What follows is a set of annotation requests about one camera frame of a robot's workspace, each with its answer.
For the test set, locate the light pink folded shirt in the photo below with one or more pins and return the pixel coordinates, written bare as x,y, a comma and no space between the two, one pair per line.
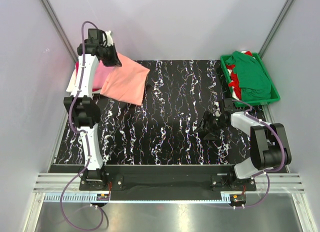
101,74

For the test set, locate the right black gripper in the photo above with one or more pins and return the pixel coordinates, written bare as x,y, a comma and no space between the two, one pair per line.
208,117

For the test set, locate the black marbled table mat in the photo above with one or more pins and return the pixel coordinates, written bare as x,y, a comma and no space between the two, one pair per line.
162,131

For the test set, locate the green t shirt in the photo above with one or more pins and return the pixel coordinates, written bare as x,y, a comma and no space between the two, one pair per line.
262,84

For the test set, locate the red and white shirt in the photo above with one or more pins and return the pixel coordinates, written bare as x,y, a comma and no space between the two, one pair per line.
242,74

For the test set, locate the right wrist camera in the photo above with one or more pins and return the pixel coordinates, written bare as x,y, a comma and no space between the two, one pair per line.
225,105

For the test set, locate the white folded shirt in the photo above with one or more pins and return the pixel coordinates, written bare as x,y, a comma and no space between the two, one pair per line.
72,83

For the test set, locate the right circuit board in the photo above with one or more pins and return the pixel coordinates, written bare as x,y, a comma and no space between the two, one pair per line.
238,197

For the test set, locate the salmon pink t shirt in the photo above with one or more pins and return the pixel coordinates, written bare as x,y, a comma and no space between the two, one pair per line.
126,83

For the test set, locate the circuit board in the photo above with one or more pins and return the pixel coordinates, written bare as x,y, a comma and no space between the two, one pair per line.
103,197
238,197

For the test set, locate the aluminium frame rail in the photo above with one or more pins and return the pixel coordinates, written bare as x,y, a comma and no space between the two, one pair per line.
61,187

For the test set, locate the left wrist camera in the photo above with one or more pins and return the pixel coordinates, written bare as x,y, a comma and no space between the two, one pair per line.
100,37

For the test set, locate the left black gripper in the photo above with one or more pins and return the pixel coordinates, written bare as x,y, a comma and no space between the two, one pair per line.
115,61

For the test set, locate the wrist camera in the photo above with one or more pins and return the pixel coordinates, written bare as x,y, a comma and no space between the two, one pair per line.
225,105
100,37

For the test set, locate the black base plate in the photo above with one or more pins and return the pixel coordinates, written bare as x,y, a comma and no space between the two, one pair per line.
124,177

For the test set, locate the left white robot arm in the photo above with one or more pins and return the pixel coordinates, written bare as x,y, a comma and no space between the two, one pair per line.
83,114

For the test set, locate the left circuit board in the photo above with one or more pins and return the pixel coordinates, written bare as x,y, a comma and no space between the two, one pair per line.
103,197

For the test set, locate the green plastic bin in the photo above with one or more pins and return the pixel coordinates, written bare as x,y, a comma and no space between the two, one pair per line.
274,93

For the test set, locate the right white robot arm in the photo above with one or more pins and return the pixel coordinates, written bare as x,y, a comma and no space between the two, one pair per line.
269,146

